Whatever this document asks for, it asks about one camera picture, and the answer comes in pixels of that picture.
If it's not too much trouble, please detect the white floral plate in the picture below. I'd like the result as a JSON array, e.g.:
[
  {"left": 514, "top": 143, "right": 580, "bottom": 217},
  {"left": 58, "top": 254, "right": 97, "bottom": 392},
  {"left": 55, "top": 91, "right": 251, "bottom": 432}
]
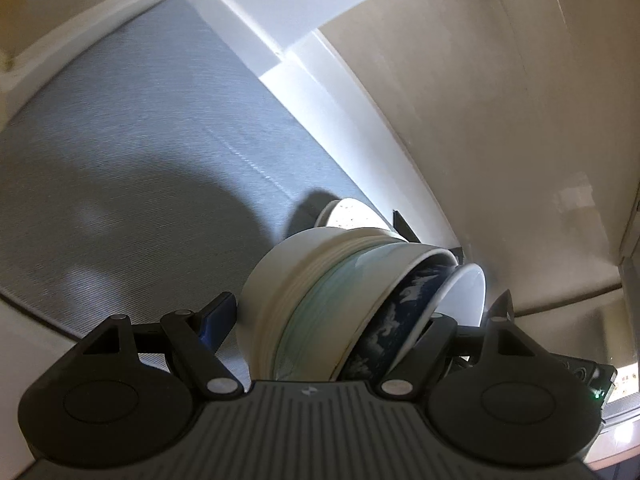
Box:
[{"left": 314, "top": 199, "right": 393, "bottom": 233}]

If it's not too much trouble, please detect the grey dish mat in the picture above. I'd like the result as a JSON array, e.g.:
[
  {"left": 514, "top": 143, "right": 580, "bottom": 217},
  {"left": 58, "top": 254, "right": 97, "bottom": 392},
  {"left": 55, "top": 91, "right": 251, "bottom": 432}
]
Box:
[{"left": 0, "top": 0, "right": 386, "bottom": 386}]

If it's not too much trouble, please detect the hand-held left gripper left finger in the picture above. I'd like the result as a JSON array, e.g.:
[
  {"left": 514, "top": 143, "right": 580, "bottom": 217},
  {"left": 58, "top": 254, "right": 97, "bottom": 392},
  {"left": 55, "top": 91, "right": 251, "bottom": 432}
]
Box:
[{"left": 65, "top": 291, "right": 246, "bottom": 402}]

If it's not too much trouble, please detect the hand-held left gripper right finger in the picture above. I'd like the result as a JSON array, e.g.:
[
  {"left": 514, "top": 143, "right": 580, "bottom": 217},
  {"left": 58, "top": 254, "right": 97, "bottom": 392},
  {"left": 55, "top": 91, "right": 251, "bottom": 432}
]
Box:
[{"left": 375, "top": 310, "right": 566, "bottom": 402}]

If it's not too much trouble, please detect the cream straight-sided bowl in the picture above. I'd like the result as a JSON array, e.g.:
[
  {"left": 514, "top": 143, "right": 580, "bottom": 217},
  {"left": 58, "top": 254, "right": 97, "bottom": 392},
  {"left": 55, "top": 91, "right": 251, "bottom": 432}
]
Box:
[{"left": 237, "top": 227, "right": 401, "bottom": 381}]

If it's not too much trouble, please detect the white bowl with blue pattern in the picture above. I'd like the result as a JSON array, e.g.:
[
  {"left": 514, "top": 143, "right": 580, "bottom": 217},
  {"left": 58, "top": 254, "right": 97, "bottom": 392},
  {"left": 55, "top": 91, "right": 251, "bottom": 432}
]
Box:
[{"left": 340, "top": 252, "right": 487, "bottom": 383}]

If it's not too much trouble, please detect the teal spiral bowl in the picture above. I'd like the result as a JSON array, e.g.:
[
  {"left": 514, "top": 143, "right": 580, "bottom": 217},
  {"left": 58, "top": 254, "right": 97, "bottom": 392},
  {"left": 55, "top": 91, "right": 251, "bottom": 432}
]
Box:
[{"left": 272, "top": 242, "right": 458, "bottom": 381}]

